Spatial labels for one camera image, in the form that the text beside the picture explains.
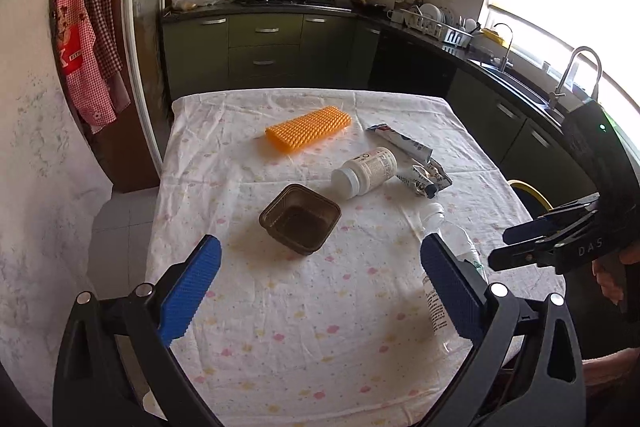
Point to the clear plastic water bottle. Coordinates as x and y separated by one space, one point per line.
455 278

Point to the crumpled silver wrapper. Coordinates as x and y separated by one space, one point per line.
425 180

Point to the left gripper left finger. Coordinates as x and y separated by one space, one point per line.
92 386

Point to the floral white tablecloth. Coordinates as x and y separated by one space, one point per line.
341 337

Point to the green kitchen cabinets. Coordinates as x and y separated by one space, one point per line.
235 49

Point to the white dish rack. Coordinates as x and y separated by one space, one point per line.
429 21

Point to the yellow rim trash bin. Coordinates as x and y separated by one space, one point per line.
535 203

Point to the glass sliding door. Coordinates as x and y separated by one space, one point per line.
144 58

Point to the blue white toothpaste tube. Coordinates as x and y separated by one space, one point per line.
411 147

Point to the red checkered apron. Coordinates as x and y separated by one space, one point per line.
87 53

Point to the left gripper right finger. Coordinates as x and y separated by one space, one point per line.
524 367

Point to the white pill bottle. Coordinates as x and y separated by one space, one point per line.
362 174

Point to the chrome kitchen faucet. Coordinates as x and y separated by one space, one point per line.
570 72

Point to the orange textured sponge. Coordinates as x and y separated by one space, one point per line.
297 133

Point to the brown plastic tray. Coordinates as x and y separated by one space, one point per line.
300 219

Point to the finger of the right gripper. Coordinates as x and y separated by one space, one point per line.
540 252
560 223

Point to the small chrome faucet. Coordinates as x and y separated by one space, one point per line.
505 60

